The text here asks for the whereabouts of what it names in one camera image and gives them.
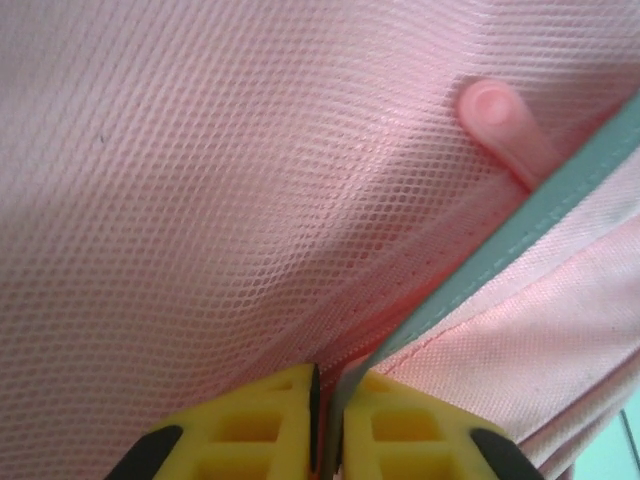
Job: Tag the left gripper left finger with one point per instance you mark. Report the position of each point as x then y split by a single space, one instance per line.
240 440

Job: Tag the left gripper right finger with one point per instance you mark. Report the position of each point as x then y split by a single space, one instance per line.
415 440

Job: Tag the pink backpack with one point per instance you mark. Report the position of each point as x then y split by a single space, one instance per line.
200 200

